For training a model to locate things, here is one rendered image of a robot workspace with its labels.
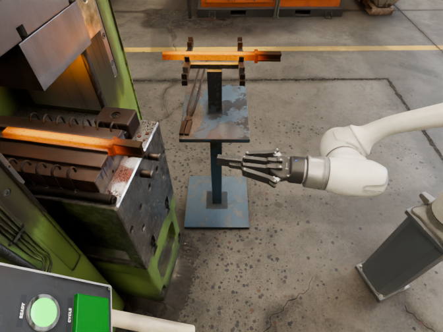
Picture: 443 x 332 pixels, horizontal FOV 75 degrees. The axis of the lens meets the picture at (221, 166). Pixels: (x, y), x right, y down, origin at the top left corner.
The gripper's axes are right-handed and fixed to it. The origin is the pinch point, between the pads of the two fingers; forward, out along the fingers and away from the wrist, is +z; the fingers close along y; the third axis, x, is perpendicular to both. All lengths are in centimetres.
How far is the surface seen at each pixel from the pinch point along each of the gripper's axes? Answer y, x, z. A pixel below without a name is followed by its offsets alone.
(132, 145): -0.7, 2.2, 27.9
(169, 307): -17, -99, 27
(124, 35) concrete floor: 267, -100, 167
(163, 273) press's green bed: -5, -84, 31
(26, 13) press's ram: -8, 40, 35
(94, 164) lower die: -7.1, -0.7, 37.3
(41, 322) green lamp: -47, 10, 23
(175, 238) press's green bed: 13, -84, 30
